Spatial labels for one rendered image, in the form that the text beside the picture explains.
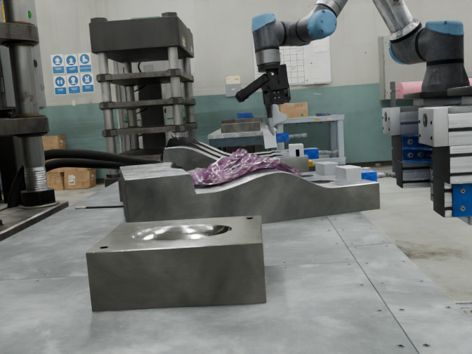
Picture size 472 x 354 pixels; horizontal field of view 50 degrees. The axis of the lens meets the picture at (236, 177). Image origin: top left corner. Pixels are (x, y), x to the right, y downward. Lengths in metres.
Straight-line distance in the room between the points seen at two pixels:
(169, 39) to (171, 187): 4.47
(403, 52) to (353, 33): 6.19
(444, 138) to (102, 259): 0.89
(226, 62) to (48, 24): 2.82
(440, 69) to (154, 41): 3.93
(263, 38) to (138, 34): 3.92
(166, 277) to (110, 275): 0.06
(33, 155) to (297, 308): 1.09
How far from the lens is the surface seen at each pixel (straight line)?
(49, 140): 8.08
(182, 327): 0.54
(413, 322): 0.54
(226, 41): 7.94
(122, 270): 0.59
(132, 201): 0.91
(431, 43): 1.81
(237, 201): 0.94
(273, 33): 1.56
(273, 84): 1.55
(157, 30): 5.37
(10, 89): 1.70
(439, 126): 1.26
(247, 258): 0.57
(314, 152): 1.35
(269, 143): 1.52
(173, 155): 1.31
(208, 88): 7.90
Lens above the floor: 1.02
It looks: 7 degrees down
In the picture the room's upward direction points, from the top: 4 degrees counter-clockwise
